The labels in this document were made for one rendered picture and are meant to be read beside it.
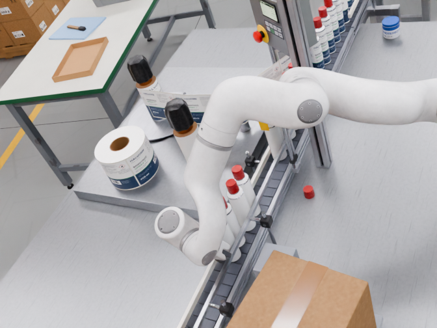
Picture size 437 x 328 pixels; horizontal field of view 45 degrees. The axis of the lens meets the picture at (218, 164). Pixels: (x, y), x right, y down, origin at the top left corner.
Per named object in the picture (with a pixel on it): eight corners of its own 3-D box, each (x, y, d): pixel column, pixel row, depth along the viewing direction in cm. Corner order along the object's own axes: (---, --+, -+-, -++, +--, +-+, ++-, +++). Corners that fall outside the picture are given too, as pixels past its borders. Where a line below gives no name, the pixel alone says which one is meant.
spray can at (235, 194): (244, 218, 169) (226, 174, 156) (259, 220, 167) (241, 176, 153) (238, 230, 166) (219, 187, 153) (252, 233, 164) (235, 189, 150)
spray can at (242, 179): (249, 205, 173) (231, 161, 159) (263, 207, 170) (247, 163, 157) (243, 217, 170) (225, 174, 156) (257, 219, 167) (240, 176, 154)
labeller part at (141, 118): (150, 92, 240) (149, 90, 239) (209, 94, 225) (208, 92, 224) (116, 138, 222) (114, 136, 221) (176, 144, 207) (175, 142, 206)
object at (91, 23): (71, 19, 350) (70, 17, 349) (106, 18, 334) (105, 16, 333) (49, 40, 337) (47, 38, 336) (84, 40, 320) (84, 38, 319)
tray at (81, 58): (73, 49, 316) (70, 43, 314) (108, 41, 309) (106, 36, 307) (54, 82, 292) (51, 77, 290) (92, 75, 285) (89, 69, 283)
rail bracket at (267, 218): (260, 239, 168) (247, 205, 157) (281, 243, 164) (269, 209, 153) (257, 247, 166) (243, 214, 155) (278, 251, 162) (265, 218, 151)
